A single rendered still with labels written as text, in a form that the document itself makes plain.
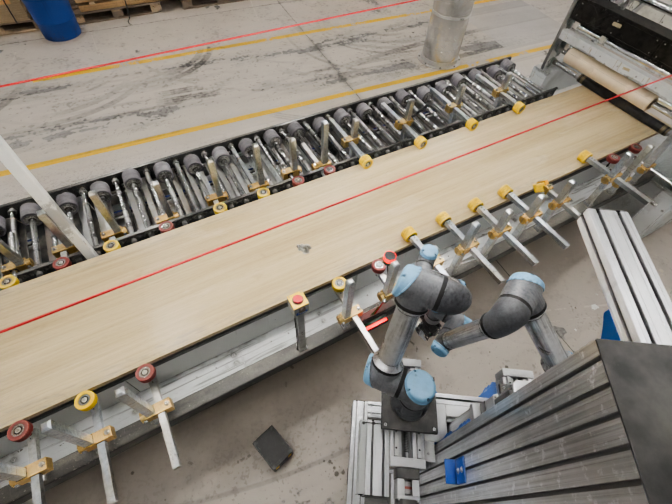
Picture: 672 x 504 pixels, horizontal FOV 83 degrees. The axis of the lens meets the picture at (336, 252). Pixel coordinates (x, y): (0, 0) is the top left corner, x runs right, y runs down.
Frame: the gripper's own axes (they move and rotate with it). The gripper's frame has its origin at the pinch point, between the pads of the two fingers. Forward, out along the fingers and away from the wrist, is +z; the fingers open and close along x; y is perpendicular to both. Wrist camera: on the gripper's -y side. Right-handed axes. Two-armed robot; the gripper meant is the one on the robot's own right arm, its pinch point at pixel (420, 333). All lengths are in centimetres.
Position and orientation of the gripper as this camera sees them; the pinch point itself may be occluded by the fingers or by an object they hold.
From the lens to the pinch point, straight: 203.7
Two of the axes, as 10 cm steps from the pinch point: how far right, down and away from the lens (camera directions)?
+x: 8.7, -3.7, 3.1
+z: -0.3, 6.0, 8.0
